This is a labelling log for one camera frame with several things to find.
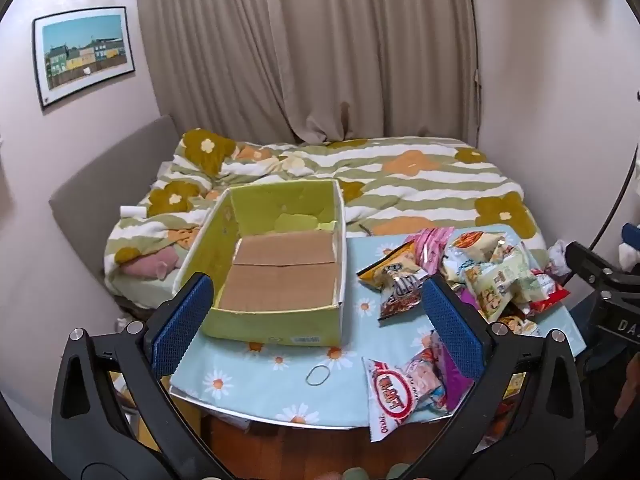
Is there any pink white snack packet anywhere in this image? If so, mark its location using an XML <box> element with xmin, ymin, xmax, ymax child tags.
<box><xmin>362</xmin><ymin>332</ymin><xmax>475</xmax><ymax>442</ymax></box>

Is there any yellow-green cardboard box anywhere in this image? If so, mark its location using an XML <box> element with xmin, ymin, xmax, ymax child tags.
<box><xmin>172</xmin><ymin>178</ymin><xmax>349</xmax><ymax>349</ymax></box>

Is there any framed houses picture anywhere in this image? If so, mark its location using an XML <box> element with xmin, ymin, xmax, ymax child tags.
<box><xmin>31</xmin><ymin>6</ymin><xmax>137</xmax><ymax>111</ymax></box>

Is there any light blue daisy tablecloth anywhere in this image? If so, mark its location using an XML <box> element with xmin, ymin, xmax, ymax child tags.
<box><xmin>167</xmin><ymin>222</ymin><xmax>588</xmax><ymax>432</ymax></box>

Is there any grey upholstered headboard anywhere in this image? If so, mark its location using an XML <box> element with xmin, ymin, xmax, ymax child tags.
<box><xmin>48</xmin><ymin>114</ymin><xmax>182</xmax><ymax>282</ymax></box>

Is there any yellow snack packet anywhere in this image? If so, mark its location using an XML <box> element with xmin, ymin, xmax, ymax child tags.
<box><xmin>356</xmin><ymin>241</ymin><xmax>418</xmax><ymax>291</ymax></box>

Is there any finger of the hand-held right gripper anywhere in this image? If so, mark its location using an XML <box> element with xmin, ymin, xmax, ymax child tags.
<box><xmin>566</xmin><ymin>241</ymin><xmax>640</xmax><ymax>307</ymax></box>

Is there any white crumpled plastic bag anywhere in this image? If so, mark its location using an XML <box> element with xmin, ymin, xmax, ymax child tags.
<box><xmin>546</xmin><ymin>239</ymin><xmax>574</xmax><ymax>277</ymax></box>

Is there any dark brown snack packet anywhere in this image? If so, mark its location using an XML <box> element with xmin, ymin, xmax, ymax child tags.
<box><xmin>378</xmin><ymin>260</ymin><xmax>432</xmax><ymax>322</ymax></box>

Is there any pink striped snack packet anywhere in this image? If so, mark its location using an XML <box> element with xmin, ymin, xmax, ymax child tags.
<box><xmin>412</xmin><ymin>227</ymin><xmax>457</xmax><ymax>277</ymax></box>

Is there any beige curtain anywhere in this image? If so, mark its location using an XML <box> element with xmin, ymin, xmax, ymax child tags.
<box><xmin>135</xmin><ymin>0</ymin><xmax>482</xmax><ymax>147</ymax></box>

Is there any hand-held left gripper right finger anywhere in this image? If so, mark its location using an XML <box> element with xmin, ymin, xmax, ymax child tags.
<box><xmin>410</xmin><ymin>275</ymin><xmax>584</xmax><ymax>480</ymax></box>

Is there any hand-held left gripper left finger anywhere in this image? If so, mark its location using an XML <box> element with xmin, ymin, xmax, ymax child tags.
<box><xmin>51</xmin><ymin>272</ymin><xmax>226</xmax><ymax>480</ymax></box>

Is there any black cable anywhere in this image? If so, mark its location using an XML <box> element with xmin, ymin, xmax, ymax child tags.
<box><xmin>589</xmin><ymin>152</ymin><xmax>640</xmax><ymax>253</ymax></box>

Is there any pile of snack packets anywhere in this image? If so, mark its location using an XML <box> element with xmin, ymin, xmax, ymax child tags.
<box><xmin>440</xmin><ymin>229</ymin><xmax>571</xmax><ymax>337</ymax></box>

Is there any green striped floral blanket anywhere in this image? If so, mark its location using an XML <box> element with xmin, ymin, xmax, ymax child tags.
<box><xmin>103</xmin><ymin>129</ymin><xmax>549</xmax><ymax>311</ymax></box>

